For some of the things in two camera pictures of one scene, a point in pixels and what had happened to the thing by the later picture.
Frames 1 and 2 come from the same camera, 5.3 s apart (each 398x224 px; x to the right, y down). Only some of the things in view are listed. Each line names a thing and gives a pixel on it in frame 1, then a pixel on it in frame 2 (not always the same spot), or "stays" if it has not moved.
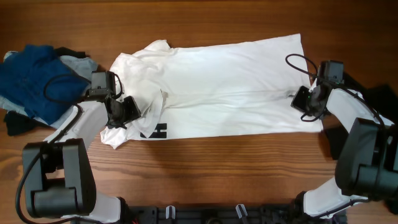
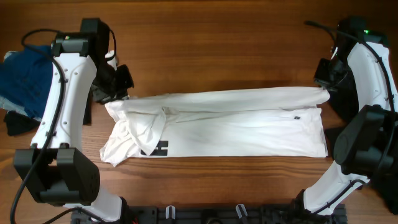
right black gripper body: x=302 y=102 → x=330 y=74
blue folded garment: x=36 y=79 stays
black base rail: x=222 y=214 stays
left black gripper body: x=127 y=112 → x=114 y=83
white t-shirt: x=238 y=86 → x=271 y=122
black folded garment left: x=18 y=123 stays
